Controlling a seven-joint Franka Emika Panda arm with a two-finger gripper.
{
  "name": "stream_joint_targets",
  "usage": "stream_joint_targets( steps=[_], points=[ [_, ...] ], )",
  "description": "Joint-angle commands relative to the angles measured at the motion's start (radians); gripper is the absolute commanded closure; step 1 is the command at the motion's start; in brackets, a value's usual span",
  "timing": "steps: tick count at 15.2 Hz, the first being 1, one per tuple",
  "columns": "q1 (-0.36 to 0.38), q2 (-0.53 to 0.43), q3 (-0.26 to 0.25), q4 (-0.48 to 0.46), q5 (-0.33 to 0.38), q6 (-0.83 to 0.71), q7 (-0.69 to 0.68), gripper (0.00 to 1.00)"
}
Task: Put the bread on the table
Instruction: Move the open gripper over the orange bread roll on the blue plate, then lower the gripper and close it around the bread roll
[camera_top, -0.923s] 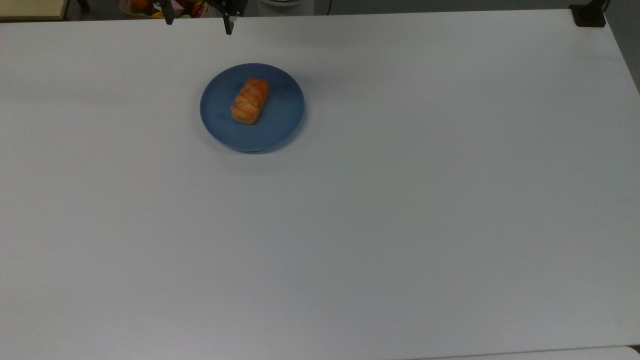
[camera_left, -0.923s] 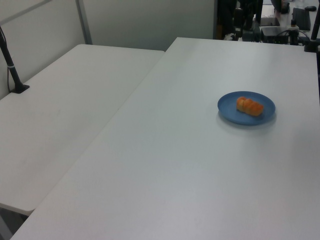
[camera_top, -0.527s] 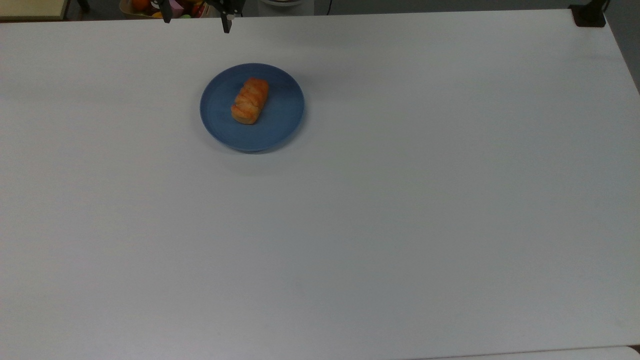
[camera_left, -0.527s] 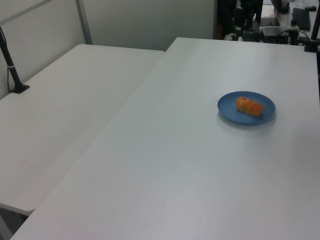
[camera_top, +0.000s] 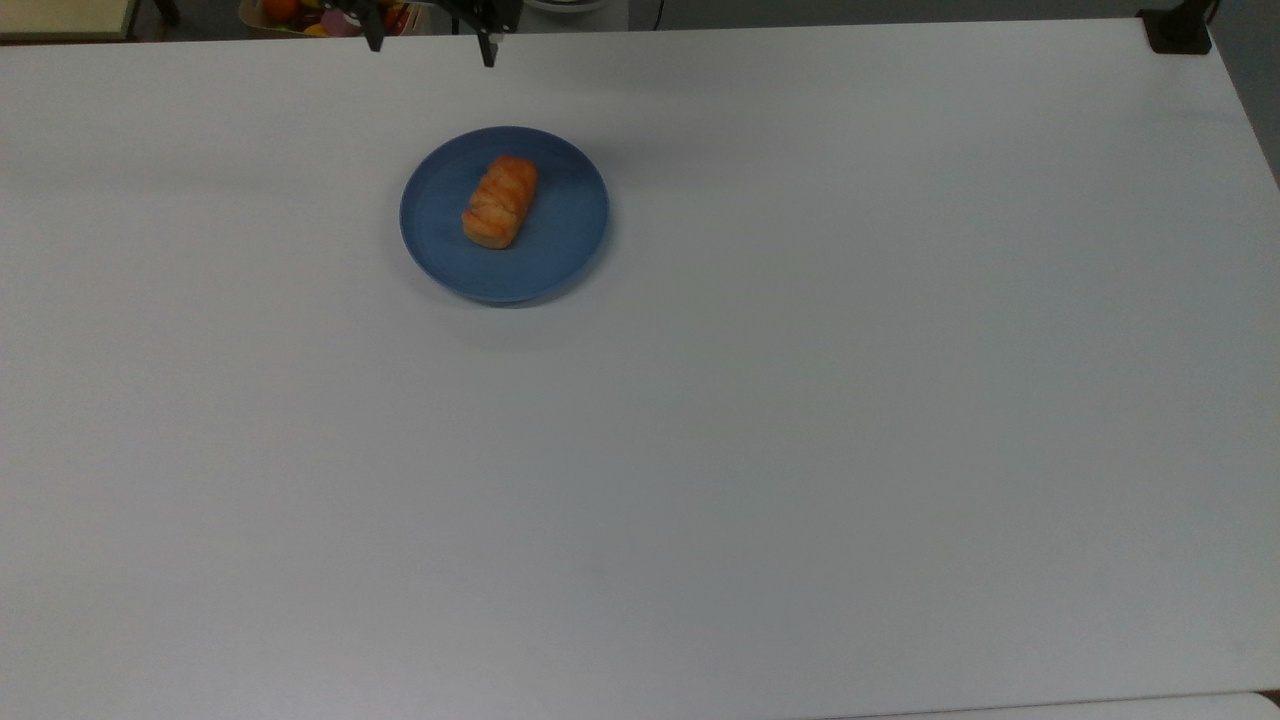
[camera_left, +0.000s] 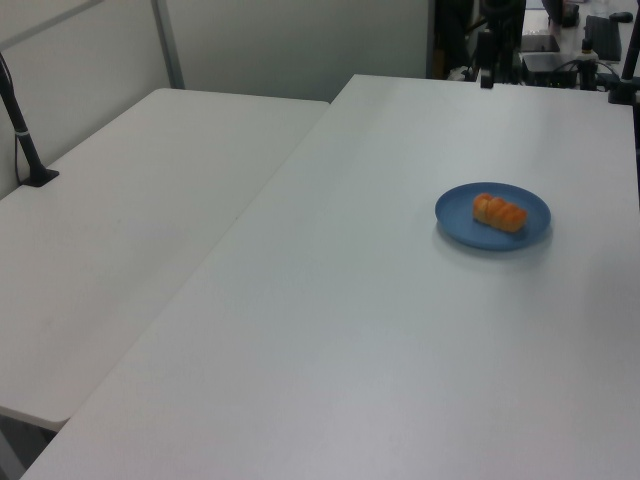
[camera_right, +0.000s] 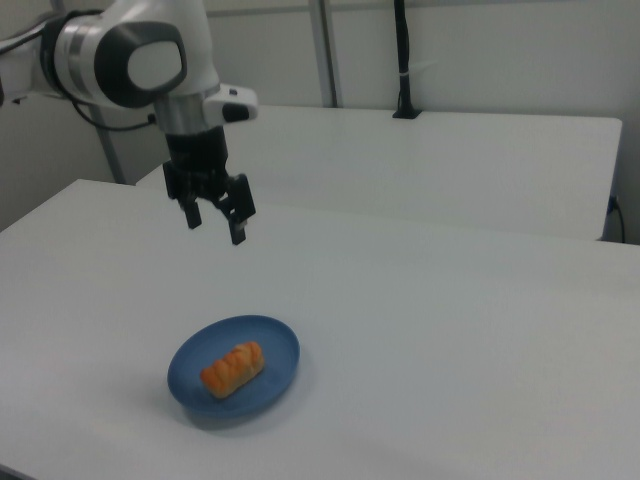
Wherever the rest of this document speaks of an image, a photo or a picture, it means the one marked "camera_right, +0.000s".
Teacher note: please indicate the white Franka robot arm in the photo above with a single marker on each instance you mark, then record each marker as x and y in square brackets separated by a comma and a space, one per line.
[95, 55]

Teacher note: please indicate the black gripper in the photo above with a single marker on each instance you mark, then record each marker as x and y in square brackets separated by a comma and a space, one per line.
[197, 152]

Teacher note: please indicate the orange bread loaf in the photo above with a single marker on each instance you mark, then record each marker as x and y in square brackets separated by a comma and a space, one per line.
[233, 369]

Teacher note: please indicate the grey metal partition post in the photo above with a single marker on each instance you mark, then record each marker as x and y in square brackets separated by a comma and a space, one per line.
[327, 50]
[111, 155]

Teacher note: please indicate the white side table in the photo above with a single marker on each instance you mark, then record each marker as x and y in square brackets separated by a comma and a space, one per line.
[410, 165]

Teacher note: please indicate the white zip tie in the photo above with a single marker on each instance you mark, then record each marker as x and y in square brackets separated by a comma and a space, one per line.
[411, 73]

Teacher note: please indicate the blue round plate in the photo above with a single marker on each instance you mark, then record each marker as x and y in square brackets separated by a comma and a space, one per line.
[270, 345]

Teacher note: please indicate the black camera pole with clamp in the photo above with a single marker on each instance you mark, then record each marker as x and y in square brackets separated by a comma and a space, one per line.
[403, 55]

